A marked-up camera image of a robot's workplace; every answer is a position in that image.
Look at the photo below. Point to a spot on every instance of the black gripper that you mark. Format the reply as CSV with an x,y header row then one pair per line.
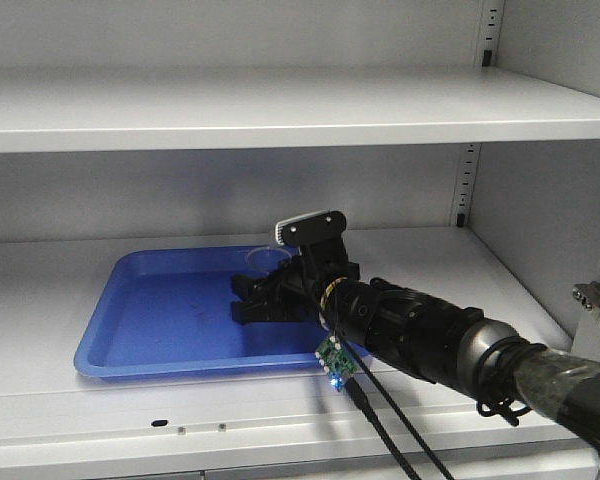
x,y
293,292

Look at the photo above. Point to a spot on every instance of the blue plastic tray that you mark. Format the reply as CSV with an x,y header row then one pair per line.
x,y
167,313

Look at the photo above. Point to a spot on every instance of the green circuit board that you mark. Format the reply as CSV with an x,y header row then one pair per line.
x,y
336,362

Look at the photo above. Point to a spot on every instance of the clear glass beaker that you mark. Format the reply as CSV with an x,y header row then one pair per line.
x,y
266,259

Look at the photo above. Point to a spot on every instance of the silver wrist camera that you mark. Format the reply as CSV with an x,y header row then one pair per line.
x,y
310,228

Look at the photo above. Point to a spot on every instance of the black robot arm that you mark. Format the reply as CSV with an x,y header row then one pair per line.
x,y
427,338

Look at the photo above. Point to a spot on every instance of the grey cabinet shelf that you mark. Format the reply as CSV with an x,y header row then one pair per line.
x,y
124,109

